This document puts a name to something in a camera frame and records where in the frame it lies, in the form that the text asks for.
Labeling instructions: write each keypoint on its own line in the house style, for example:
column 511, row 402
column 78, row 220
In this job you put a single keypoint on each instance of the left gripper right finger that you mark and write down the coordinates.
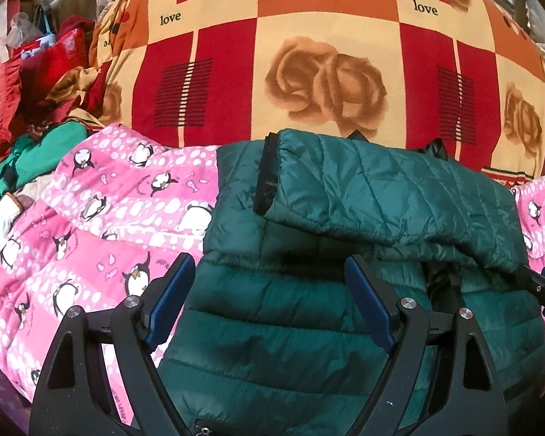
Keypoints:
column 439, row 378

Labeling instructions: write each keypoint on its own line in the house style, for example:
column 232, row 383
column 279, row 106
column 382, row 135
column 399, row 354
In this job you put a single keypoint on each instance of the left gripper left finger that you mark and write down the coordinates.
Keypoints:
column 73, row 394

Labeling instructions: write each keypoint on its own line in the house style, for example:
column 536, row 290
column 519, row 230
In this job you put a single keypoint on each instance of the pink penguin blanket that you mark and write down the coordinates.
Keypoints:
column 117, row 213

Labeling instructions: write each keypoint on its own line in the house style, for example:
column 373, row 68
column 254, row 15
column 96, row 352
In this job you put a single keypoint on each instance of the red clothes pile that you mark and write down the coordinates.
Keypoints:
column 39, row 92

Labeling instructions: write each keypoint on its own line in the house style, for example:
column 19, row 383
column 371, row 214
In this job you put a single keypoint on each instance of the dark green puffer jacket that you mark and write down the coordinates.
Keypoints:
column 270, row 341

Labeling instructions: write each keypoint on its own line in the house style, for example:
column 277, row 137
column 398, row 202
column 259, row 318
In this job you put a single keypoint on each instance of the red orange rose blanket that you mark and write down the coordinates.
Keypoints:
column 400, row 72

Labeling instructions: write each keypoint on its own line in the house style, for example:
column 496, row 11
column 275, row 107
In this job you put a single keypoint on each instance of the green garment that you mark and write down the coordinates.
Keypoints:
column 30, row 158

